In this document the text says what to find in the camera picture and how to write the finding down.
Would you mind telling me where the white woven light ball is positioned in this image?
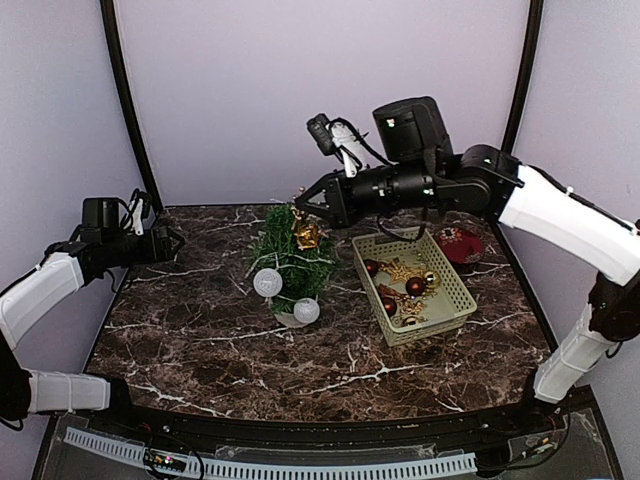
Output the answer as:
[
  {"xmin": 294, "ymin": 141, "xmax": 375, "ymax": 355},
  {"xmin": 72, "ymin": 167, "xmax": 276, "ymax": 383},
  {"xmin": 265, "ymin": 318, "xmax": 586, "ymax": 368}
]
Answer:
[
  {"xmin": 253, "ymin": 268, "xmax": 283, "ymax": 298},
  {"xmin": 293, "ymin": 298, "xmax": 320, "ymax": 325}
]

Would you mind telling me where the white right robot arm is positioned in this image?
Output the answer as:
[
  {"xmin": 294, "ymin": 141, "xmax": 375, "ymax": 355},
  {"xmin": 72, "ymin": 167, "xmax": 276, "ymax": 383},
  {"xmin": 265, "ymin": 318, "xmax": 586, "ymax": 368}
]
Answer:
[{"xmin": 295, "ymin": 145, "xmax": 639, "ymax": 404}]

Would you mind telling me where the left black frame post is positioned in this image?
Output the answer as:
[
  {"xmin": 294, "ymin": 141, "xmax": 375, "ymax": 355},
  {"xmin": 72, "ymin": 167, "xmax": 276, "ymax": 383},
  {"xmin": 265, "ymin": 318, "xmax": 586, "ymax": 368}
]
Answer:
[{"xmin": 99, "ymin": 0, "xmax": 164, "ymax": 214}]

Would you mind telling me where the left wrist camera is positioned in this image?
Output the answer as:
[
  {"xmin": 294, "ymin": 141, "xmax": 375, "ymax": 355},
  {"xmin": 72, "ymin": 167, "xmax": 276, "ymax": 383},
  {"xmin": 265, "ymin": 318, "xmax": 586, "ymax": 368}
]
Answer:
[{"xmin": 79, "ymin": 189, "xmax": 151, "ymax": 242}]

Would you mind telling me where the clear string light wire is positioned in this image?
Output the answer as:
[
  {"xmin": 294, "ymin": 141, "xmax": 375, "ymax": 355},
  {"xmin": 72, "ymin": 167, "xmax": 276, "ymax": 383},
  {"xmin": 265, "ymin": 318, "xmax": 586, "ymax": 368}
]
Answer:
[{"xmin": 247, "ymin": 219, "xmax": 336, "ymax": 321}]

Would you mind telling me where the pale green perforated basket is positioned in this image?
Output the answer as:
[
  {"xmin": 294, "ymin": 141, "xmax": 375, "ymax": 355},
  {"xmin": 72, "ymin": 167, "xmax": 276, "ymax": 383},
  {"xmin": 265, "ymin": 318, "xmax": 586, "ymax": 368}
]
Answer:
[{"xmin": 352, "ymin": 228, "xmax": 477, "ymax": 347}]

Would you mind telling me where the black front table rail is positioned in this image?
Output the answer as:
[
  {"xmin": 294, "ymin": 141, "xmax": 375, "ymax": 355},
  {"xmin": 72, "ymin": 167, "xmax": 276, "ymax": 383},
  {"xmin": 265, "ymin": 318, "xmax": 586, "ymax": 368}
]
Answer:
[{"xmin": 98, "ymin": 404, "xmax": 538, "ymax": 449}]

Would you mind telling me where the white slotted cable duct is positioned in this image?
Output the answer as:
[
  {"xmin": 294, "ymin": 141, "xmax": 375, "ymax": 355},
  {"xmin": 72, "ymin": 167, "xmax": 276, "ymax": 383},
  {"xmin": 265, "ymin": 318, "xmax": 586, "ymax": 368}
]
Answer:
[{"xmin": 63, "ymin": 427, "xmax": 478, "ymax": 479}]

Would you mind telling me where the gold star ornament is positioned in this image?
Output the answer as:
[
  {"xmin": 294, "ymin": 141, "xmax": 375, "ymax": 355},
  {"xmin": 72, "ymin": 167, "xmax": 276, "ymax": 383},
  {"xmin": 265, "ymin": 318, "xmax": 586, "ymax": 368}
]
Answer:
[{"xmin": 380, "ymin": 258, "xmax": 415, "ymax": 285}]

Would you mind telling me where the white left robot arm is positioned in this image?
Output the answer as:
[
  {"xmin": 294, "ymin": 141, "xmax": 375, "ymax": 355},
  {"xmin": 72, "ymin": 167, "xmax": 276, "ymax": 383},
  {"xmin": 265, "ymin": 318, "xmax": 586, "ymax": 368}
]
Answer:
[{"xmin": 1, "ymin": 227, "xmax": 185, "ymax": 422}]

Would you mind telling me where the gold gift box ornament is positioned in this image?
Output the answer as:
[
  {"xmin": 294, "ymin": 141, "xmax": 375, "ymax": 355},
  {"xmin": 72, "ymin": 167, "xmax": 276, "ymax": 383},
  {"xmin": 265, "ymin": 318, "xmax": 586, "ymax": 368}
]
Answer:
[{"xmin": 294, "ymin": 225, "xmax": 321, "ymax": 251}]

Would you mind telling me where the small green christmas tree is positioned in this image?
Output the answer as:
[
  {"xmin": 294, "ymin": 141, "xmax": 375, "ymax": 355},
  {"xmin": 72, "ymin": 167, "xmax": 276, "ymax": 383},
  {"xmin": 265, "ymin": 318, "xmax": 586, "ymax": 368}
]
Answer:
[{"xmin": 247, "ymin": 203, "xmax": 337, "ymax": 328}]

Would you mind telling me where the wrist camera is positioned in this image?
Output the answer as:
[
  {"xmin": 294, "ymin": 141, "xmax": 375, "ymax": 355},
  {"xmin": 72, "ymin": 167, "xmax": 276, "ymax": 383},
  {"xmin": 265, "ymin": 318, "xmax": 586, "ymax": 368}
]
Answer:
[
  {"xmin": 306, "ymin": 113, "xmax": 390, "ymax": 178},
  {"xmin": 79, "ymin": 189, "xmax": 151, "ymax": 242}
]

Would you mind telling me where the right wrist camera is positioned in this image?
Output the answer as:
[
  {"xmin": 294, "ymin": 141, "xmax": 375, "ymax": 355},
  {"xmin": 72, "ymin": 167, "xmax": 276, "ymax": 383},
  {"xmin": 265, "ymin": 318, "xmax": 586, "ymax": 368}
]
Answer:
[{"xmin": 306, "ymin": 113, "xmax": 390, "ymax": 178}]

